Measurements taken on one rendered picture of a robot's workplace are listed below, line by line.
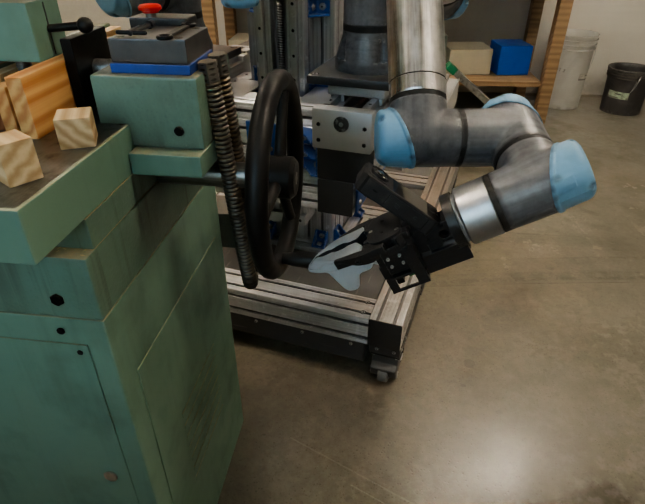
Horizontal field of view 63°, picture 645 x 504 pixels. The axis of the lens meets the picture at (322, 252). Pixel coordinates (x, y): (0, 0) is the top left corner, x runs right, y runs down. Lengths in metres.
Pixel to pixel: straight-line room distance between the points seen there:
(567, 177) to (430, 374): 1.04
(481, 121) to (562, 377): 1.12
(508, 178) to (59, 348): 0.59
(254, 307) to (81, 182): 0.96
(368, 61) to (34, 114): 0.75
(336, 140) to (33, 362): 0.73
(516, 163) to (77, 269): 0.52
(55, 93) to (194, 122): 0.17
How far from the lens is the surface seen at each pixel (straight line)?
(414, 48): 0.72
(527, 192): 0.64
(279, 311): 1.48
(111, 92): 0.72
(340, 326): 1.44
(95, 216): 0.65
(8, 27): 0.79
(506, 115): 0.72
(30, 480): 1.03
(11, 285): 0.72
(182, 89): 0.68
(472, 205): 0.64
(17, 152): 0.58
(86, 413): 0.83
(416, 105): 0.69
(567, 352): 1.79
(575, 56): 3.96
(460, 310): 1.84
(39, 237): 0.57
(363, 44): 1.24
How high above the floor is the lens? 1.12
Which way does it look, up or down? 33 degrees down
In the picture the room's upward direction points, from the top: straight up
